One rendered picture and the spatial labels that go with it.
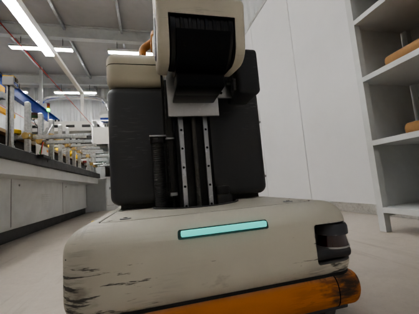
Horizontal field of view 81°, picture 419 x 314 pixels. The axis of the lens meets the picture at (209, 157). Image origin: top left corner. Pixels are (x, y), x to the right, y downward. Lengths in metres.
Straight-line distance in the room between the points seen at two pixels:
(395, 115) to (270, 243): 1.50
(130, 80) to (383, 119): 1.48
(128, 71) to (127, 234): 0.58
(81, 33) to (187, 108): 7.78
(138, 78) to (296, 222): 0.66
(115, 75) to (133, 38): 7.39
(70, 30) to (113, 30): 1.11
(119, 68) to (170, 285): 0.69
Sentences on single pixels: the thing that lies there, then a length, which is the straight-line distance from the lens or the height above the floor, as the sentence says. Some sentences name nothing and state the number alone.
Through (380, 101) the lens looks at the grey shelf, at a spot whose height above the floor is 0.76.
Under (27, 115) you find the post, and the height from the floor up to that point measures 1.01.
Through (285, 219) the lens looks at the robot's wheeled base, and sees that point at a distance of 0.57.
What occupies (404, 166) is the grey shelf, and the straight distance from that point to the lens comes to 1.89.
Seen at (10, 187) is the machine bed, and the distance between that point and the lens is 2.66.
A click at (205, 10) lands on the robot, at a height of 0.76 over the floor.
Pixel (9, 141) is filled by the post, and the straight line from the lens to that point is 2.19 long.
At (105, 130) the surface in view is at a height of 1.54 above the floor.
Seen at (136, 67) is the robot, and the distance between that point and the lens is 0.92.
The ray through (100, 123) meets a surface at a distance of 5.23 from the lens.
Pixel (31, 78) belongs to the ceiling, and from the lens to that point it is 11.80.
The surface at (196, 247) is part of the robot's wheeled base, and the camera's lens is 0.51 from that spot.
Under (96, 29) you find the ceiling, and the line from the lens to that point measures 8.48.
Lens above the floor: 0.34
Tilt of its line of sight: 6 degrees up
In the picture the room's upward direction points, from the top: 5 degrees counter-clockwise
